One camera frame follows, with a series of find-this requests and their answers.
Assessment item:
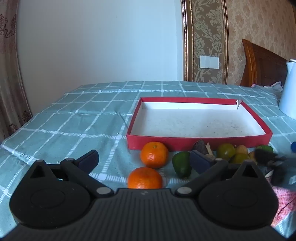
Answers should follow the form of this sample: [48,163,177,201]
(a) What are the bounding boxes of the green avocado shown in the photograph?
[172,151,192,178]

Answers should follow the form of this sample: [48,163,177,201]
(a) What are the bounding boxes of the dark sugarcane piece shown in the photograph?
[193,140,216,160]

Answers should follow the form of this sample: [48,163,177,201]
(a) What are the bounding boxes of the green checked bedsheet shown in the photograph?
[0,81,296,232]

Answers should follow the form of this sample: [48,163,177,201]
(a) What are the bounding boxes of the small green lime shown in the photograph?
[256,145,274,154]

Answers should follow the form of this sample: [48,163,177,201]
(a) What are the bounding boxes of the gold framed wall panel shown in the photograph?
[180,0,229,84]

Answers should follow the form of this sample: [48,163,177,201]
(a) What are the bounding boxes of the wooden headboard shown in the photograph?
[240,39,289,88]

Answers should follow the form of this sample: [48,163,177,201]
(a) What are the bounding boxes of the patterned curtain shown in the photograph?
[0,0,33,139]

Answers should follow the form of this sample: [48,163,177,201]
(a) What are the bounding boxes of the white light switch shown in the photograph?
[200,56,220,69]

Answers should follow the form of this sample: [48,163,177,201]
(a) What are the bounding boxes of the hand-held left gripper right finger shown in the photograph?
[174,150,264,198]

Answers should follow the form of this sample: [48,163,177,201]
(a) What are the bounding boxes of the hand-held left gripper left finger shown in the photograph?
[24,150,114,198]

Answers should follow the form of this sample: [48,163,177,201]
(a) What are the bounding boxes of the green round fruit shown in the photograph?
[217,143,236,161]
[229,153,250,164]

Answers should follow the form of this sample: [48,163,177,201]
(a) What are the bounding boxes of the red cardboard box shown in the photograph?
[126,97,273,151]

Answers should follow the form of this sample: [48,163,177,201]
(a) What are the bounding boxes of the orange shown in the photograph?
[127,167,163,189]
[140,141,169,169]

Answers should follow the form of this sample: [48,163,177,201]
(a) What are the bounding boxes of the crumpled pale clothes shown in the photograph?
[251,82,284,92]

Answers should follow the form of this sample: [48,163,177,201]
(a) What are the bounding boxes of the pink cloth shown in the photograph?
[270,183,296,229]

